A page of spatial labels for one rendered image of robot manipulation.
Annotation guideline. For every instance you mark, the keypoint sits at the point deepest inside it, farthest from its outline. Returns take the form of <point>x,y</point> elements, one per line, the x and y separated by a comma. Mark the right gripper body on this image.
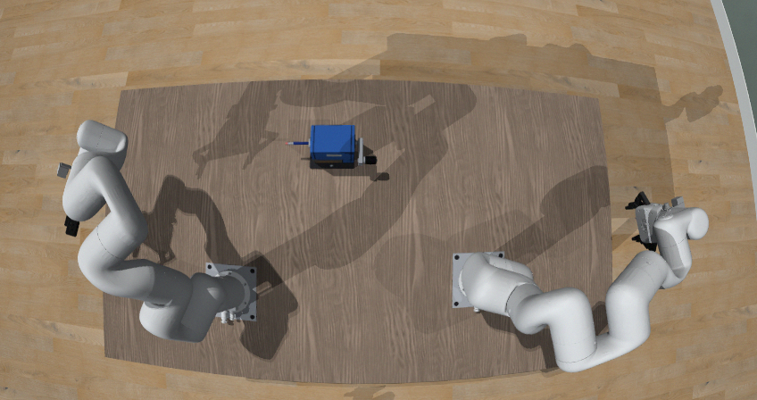
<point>645,223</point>

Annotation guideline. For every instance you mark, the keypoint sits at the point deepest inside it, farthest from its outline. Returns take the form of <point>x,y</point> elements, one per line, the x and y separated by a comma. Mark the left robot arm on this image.
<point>168,294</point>

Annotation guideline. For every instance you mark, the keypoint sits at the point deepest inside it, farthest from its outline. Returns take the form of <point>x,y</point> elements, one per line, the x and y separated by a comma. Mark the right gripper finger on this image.
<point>649,246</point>
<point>638,201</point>

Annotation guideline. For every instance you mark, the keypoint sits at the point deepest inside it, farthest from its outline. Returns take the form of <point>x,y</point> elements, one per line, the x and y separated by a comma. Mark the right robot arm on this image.
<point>508,288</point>

